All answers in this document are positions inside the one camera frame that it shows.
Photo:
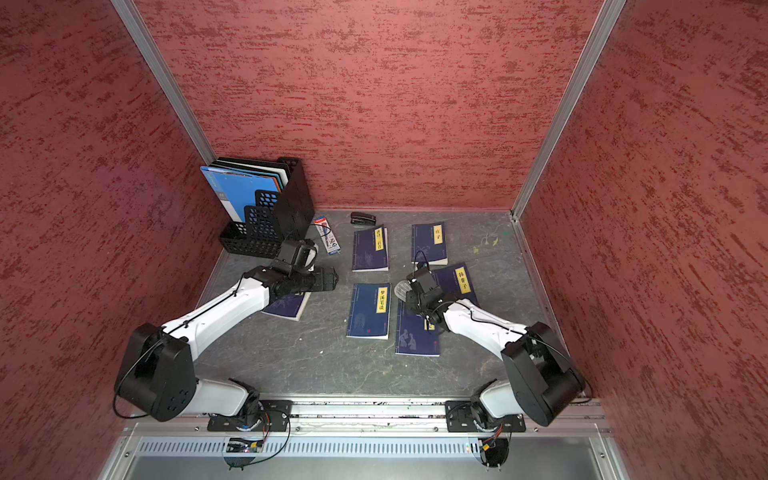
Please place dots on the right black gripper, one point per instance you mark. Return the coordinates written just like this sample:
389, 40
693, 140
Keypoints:
411, 299

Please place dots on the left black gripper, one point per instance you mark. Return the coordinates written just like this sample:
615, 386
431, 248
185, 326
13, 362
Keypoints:
319, 280

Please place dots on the grey striped wiping cloth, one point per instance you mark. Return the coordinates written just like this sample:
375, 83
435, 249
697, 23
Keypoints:
402, 289

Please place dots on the navy book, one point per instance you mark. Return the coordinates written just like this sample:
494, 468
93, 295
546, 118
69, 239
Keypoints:
290, 307
455, 280
369, 311
415, 335
429, 244
370, 250

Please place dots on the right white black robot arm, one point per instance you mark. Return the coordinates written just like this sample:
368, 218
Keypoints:
542, 379

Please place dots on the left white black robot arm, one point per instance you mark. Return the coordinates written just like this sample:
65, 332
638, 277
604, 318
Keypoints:
157, 374

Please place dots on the pencil box white blue red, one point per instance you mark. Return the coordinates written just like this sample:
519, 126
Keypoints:
327, 236

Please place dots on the black mesh file organizer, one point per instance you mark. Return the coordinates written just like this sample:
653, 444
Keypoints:
275, 217

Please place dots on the dark folders in organizer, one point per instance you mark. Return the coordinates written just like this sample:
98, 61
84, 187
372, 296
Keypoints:
281, 171

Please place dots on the blue folder in organizer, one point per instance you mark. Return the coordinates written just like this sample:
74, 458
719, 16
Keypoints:
236, 189

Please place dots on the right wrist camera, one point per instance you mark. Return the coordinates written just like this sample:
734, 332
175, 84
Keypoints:
422, 280

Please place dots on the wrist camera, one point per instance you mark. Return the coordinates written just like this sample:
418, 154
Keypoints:
422, 280
297, 255

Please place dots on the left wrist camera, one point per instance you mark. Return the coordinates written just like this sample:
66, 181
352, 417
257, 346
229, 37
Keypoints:
297, 255

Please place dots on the aluminium mounting rail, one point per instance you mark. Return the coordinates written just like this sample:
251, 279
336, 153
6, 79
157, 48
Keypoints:
377, 416

